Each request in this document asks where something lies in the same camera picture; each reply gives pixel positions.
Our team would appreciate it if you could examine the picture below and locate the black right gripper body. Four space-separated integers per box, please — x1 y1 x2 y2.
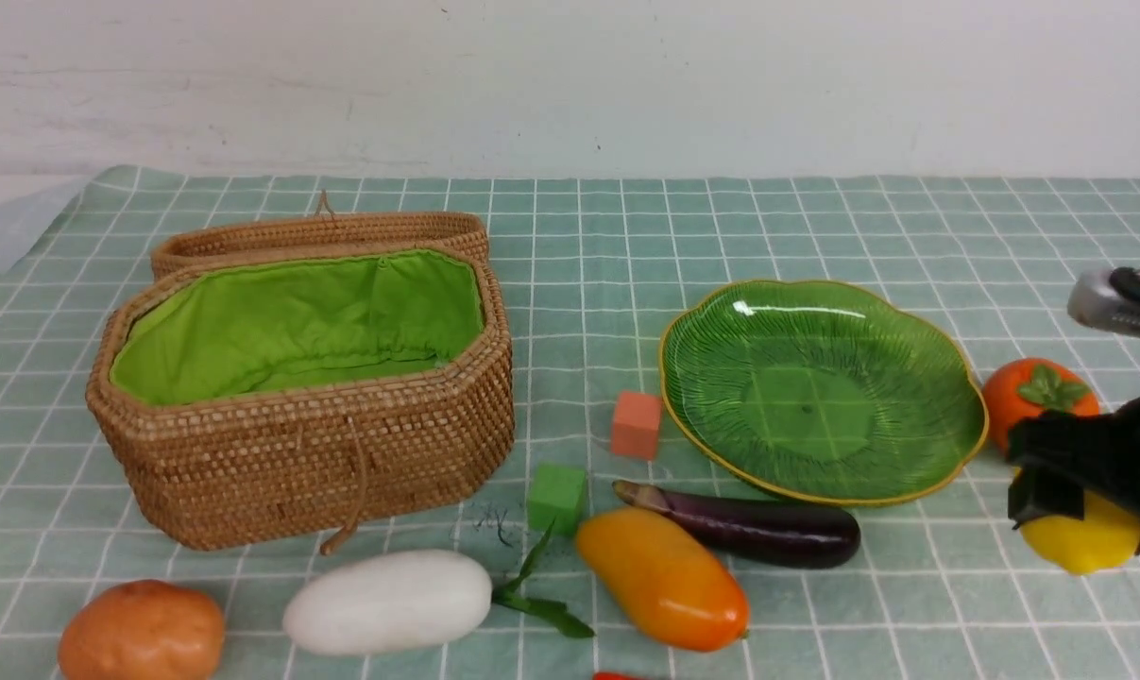
1007 397 1140 552

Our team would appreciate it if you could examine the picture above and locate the yellow lemon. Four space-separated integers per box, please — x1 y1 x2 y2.
1019 491 1140 576

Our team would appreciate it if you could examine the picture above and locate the orange persimmon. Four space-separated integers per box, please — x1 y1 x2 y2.
982 357 1100 452

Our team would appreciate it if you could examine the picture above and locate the red chili pepper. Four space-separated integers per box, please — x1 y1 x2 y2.
592 671 641 680

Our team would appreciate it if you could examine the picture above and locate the white radish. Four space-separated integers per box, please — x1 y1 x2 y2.
280 550 492 655

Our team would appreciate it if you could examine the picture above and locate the brown potato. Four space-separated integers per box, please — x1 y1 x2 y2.
57 578 226 679

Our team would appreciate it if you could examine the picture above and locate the green leaf-shaped glass plate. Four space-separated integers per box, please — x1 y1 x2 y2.
657 280 990 507

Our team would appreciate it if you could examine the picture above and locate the purple eggplant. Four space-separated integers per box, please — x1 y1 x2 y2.
612 481 862 570

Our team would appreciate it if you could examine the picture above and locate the green checkered tablecloth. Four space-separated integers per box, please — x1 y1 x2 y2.
0 168 1140 679

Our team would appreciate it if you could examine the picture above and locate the orange yellow mango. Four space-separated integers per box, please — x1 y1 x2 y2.
575 507 750 653

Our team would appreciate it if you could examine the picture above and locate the orange foam cube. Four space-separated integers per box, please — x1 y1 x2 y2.
611 390 663 462

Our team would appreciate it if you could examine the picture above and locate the green foam cube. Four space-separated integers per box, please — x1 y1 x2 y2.
526 462 588 536

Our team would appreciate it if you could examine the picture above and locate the woven rattan basket lid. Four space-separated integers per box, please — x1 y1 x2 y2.
149 193 490 280

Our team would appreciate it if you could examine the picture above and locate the woven rattan basket green lining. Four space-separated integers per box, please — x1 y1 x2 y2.
86 242 515 554

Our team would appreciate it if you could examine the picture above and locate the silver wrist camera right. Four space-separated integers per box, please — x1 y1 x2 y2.
1066 266 1140 339

